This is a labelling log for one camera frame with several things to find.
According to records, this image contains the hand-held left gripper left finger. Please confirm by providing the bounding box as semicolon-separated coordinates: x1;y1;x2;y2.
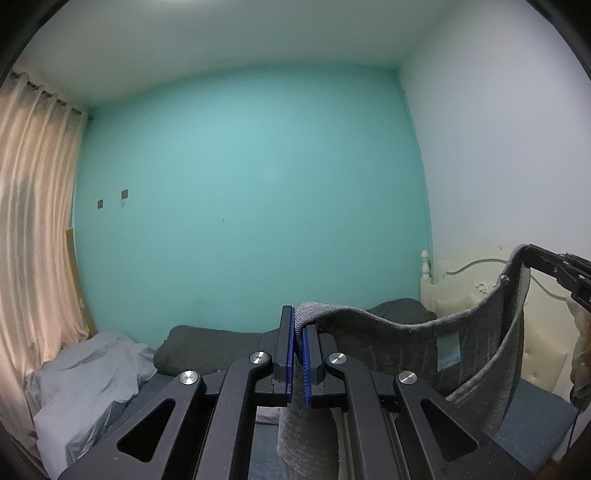
58;305;296;480

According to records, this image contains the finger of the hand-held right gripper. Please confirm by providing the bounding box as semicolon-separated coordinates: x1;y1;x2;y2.
524;244;566;278

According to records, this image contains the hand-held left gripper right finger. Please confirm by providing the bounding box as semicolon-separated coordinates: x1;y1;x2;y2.
302;323;534;480

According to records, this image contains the grey knit sweater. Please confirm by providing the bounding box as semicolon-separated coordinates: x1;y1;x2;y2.
277;244;532;480

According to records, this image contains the person's right hand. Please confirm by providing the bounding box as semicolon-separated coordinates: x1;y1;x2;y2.
569;295;591;400

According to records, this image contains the cream tufted headboard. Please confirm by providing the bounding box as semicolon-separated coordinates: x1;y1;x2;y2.
419;240;575;402

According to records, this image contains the dark grey long pillow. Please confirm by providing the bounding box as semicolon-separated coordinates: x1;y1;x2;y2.
153;298;437;376

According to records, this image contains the light grey blanket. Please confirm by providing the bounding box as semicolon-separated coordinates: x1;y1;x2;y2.
24;330;158;468

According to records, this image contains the pink curtain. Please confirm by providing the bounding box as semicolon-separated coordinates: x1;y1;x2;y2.
0;69;98;416

